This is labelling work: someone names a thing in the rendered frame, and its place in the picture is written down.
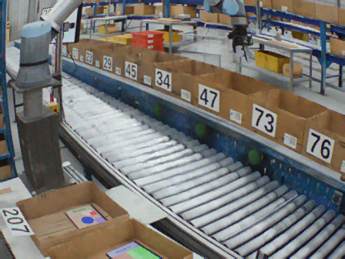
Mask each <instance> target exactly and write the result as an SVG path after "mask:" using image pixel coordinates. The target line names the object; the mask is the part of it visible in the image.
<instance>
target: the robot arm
mask: <svg viewBox="0 0 345 259"><path fill-rule="evenodd" d="M84 1H85V0H59V2H57V3H56V4H55V6H54V7H53V8H52V9H51V11H49V12H48V14H47V15H42V16H41V17H40V18H39V19H38V20H37V22H33V23H29V24H26V25H24V26H23V27H22V33H21V43H20V45H21V46H20V54H19V55H20V58H19V60H20V61H19V69H18V73H17V76H16V81H15V86H16V87H20V88H23V87H25V88H29V87H35V86H40V85H44V84H46V83H49V82H50V81H52V74H51V72H50V68H49V63H48V61H49V44H50V43H51V42H52V40H53V39H54V38H55V37H56V36H57V35H58V33H59V32H60V28H61V25H62V24H63V22H64V21H65V20H66V19H67V18H68V17H69V16H70V15H71V14H72V13H73V12H74V11H75V10H76V9H77V8H78V7H79V6H80V5H81V4H82V3H83V2H84ZM243 5H244V3H243V0H204V3H203V6H204V9H205V11H206V13H208V14H209V13H210V14H212V13H215V14H224V15H228V16H229V18H230V24H232V25H233V27H236V29H234V30H233V31H231V33H230V34H228V35H227V36H228V38H229V39H232V40H233V43H232V48H233V52H234V54H235V57H236V60H237V61H238V63H239V61H240V57H242V56H243V54H244V55H245V59H246V61H247V62H248V61H249V56H252V55H253V53H252V51H250V50H249V47H248V45H249V46H251V45H253V43H251V40H252V41H253V37H252V36H249V35H247V29H248V26H246V24H247V22H246V13H245V8H244V6H243ZM239 45H241V46H242V49H243V51H244V53H242V52H241V50H240V47H239Z"/></svg>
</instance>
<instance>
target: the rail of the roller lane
mask: <svg viewBox="0 0 345 259"><path fill-rule="evenodd" d="M6 69H7V71H8V72H9V74H10V72H12V74H11V76H12V78H13V79H14V80H16V76H17V73H16V72H15V71H14V70H13V69H12V68H11V66H9V64H8V63H6ZM61 128H62V137H64V138H65V139H66V140H67V141H68V143H69V144H70V145H72V147H73V148H74V149H75V151H77V152H78V153H79V154H80V156H81V157H82V158H84V159H85V160H86V162H87V163H88V164H89V165H90V166H91V167H92V168H93V169H94V170H95V171H96V172H97V173H98V174H99V175H100V176H101V177H102V178H104V179H105V180H106V181H107V182H108V183H109V184H111V185H112V186H113V187H118V186H121V185H123V186H125V187H127V188H128V189H130V190H131V191H132V192H134V193H135V194H137V195H138V196H140V197H141V198H142V199H144V200H146V201H148V202H150V203H151V204H152V205H154V206H155V207H157V208H159V209H160V210H161V211H164V212H166V213H167V214H168V215H169V216H168V217H164V218H163V219H161V220H156V221H154V222H155V223H156V224H158V225H159V226H160V227H161V228H163V229H164V230H165V231H166V232H169V233H170V234H171V235H173V236H174V237H176V238H177V239H178V240H179V241H180V242H183V243H184V244H185V245H186V246H187V247H189V248H191V249H192V250H194V251H195V252H196V253H197V254H200V256H203V257H204V258H205V259H244V258H242V257H241V256H239V255H238V254H236V253H233V251H231V250H230V249H228V248H226V247H224V246H223V245H221V244H220V243H217V241H216V240H214V239H212V238H211V237H208V236H207V235H205V234H204V233H202V232H201V231H200V230H198V229H196V228H195V227H193V226H191V225H190V224H188V223H187V222H186V221H185V220H183V219H182V218H180V217H178V216H176V215H175V214H174V213H173V212H171V211H170V210H168V209H167V208H166V207H164V206H163V205H162V204H160V203H159V202H157V201H156V200H155V199H152V198H151V196H149V195H148V194H147V193H145V192H144V191H143V190H141V189H140V188H139V187H137V186H136V185H135V184H134V183H132V182H131V181H130V180H128V179H127V178H126V177H124V176H123V175H122V174H121V173H120V172H119V171H118V170H117V169H116V168H115V167H113V166H112V165H111V164H109V163H108V162H107V161H105V160H104V159H103V158H102V157H101V155H99V154H98V153H97V152H96V151H94V149H93V148H91V146H89V145H88V144H87V143H86V142H85V141H84V140H82V138H81V137H80V136H78V135H77V133H75V132H74V131H73V130H72V129H71V128H70V127H69V126H68V124H65V122H61Z"/></svg>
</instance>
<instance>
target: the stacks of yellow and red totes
mask: <svg viewBox="0 0 345 259"><path fill-rule="evenodd" d="M163 34H164V33H162V32H154V31H141V32H131V34H126V35H117V36H111V37H109V38H102V39H98V40H102V41H107V42H117V43H122V44H125V45H126V44H127V45H131V46H134V45H135V46H138V47H141V48H142V47H143V48H147V49H151V50H153V49H155V50H157V51H161V52H164V51H165V49H163V46H164V43H163V40H164V39H163V38H162V37H163Z"/></svg>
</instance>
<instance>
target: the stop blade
mask: <svg viewBox="0 0 345 259"><path fill-rule="evenodd" d="M297 196H298V194H297V195H296V196H294V197H292V198H291V199H289V200H288V201H286V202H285V203H283V204H282V205H281V206H279V207H278V208H276V209H275V210H273V211H272V212H270V213H268V214H267V215H265V216H263V217H262V218H260V219H259V220H257V221H255V222H253V223H252V224H250V225H248V226H246V227H244V228H243V229H241V230H238V231H237V232H236V233H234V234H232V235H230V236H228V237H225V238H223V239H222V243H224V242H226V241H228V240H230V239H231V238H233V237H235V236H236V235H238V234H241V233H242V232H244V231H246V230H248V229H250V228H251V227H253V226H255V225H257V224H258V223H259V222H261V221H263V220H265V219H266V218H268V217H270V216H271V215H273V214H274V213H276V212H277V211H278V210H280V209H281V208H283V207H285V206H286V205H287V204H288V203H290V202H292V201H293V200H295V199H296V198H297Z"/></svg>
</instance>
